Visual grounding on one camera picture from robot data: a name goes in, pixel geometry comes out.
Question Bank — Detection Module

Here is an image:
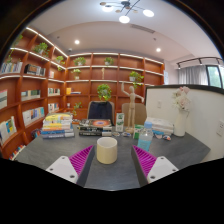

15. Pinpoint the stack of folded white cloths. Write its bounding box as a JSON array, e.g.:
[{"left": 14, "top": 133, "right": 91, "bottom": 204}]
[{"left": 145, "top": 116, "right": 175, "bottom": 136}]

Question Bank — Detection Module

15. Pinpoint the cream ceramic cup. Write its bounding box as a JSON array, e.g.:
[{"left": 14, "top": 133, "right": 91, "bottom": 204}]
[{"left": 96, "top": 136, "right": 119, "bottom": 165}]

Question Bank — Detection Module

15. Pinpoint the colourful stack of books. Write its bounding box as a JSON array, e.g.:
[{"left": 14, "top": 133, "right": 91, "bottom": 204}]
[{"left": 40, "top": 112, "right": 76, "bottom": 140}]

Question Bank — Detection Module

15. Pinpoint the white vase with pink flowers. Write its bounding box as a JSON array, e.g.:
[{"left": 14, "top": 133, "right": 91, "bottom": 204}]
[{"left": 171, "top": 85, "right": 192, "bottom": 138}]

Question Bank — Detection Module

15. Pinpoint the tan office chair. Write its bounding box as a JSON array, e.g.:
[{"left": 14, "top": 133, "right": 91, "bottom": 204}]
[{"left": 121, "top": 102, "right": 148, "bottom": 127}]

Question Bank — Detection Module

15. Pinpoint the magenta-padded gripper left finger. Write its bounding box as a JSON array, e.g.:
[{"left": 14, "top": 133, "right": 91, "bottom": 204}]
[{"left": 45, "top": 144, "right": 96, "bottom": 188}]

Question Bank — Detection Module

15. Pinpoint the wooden wall shelf unit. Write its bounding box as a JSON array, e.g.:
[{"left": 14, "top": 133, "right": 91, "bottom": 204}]
[{"left": 0, "top": 26, "right": 166, "bottom": 160}]

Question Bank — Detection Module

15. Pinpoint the white curtain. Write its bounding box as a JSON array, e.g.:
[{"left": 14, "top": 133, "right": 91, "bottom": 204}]
[{"left": 177, "top": 64, "right": 210, "bottom": 86}]

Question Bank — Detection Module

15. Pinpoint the clear plastic water bottle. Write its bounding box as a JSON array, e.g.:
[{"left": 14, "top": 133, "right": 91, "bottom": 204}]
[{"left": 137, "top": 121, "right": 154, "bottom": 153}]

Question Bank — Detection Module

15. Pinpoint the wooden artist mannequin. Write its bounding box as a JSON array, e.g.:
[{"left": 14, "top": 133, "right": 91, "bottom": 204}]
[{"left": 120, "top": 81, "right": 145, "bottom": 135}]

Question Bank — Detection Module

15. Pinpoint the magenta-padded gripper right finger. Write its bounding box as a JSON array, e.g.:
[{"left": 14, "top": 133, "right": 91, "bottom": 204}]
[{"left": 130, "top": 144, "right": 180, "bottom": 188}]

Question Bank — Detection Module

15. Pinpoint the black ceiling track light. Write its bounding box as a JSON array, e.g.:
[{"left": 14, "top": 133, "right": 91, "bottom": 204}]
[{"left": 175, "top": 55, "right": 224, "bottom": 70}]

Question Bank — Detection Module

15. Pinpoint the dark stack of books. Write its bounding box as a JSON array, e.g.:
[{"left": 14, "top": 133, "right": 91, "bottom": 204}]
[{"left": 77, "top": 118, "right": 114, "bottom": 138}]

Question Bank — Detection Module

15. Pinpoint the branched ceiling lamp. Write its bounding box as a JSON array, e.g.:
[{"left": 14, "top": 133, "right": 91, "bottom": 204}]
[{"left": 99, "top": 0, "right": 155, "bottom": 25}]

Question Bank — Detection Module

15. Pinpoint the dark office chair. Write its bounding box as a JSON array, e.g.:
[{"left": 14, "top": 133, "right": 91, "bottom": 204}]
[{"left": 86, "top": 100, "right": 115, "bottom": 123}]

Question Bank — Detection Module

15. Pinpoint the green and white carton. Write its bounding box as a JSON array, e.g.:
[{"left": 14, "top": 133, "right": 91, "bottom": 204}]
[{"left": 115, "top": 112, "right": 126, "bottom": 133}]

